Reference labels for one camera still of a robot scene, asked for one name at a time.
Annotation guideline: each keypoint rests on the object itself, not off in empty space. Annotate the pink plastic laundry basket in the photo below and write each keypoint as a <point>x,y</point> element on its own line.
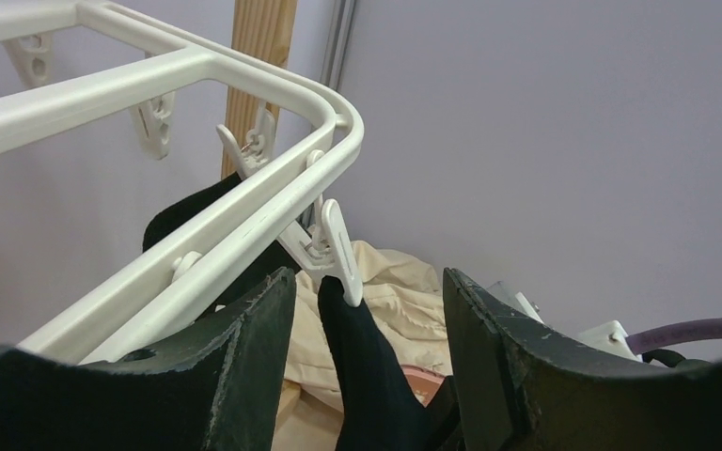
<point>423,382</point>

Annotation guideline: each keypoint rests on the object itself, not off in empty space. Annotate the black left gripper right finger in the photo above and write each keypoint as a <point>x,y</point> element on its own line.
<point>522,385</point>

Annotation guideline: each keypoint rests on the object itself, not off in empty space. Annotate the white plastic clip hanger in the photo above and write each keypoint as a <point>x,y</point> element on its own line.
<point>94,138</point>

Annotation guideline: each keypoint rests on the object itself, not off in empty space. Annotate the black sock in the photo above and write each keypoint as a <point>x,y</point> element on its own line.
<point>361,361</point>

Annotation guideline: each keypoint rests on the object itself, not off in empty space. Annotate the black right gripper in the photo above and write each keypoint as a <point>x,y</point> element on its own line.
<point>672,359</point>

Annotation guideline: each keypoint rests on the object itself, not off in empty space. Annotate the beige crumpled cloth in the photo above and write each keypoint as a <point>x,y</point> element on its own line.
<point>392,311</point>

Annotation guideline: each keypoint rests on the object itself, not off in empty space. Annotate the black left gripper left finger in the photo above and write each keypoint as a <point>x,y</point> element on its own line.
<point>214,385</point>

